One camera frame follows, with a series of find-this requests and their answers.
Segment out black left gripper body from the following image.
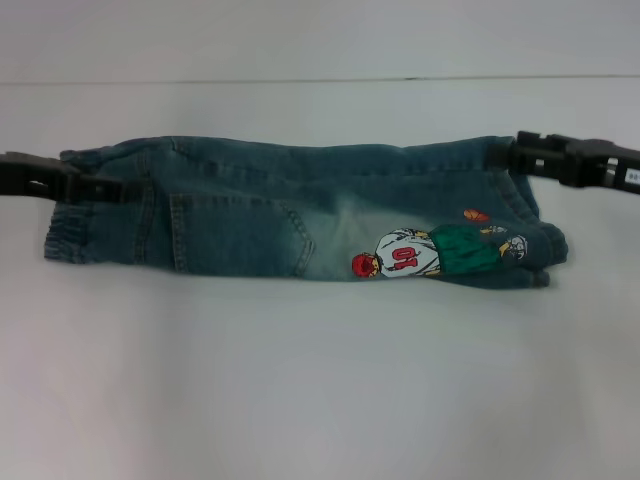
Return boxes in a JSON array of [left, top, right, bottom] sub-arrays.
[[0, 150, 82, 199]]

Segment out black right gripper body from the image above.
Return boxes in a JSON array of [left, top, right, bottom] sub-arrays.
[[573, 136, 640, 195]]

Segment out blue denim shorts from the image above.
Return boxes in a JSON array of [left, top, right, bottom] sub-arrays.
[[42, 130, 570, 290]]

